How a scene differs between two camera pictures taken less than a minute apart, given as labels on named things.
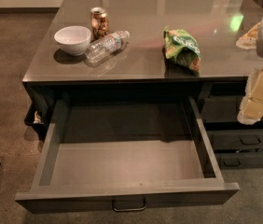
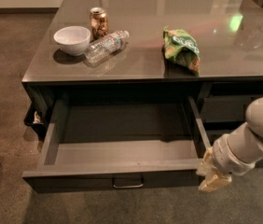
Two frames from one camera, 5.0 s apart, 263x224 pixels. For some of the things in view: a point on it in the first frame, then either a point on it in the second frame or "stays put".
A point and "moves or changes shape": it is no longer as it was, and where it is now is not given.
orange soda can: (99, 22) stays put
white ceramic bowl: (73, 40) stays put
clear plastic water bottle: (103, 48) stays put
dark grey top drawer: (127, 154) moves or changes shape
